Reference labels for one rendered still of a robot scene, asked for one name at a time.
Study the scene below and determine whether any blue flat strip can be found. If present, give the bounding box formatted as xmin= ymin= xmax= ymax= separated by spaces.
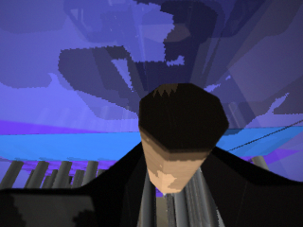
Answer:
xmin=0 ymin=126 xmax=303 ymax=162

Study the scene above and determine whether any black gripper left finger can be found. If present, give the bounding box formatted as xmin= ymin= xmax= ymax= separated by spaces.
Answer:
xmin=0 ymin=142 xmax=147 ymax=227

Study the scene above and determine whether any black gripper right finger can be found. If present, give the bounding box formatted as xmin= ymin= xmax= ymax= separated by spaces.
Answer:
xmin=200 ymin=147 xmax=303 ymax=227

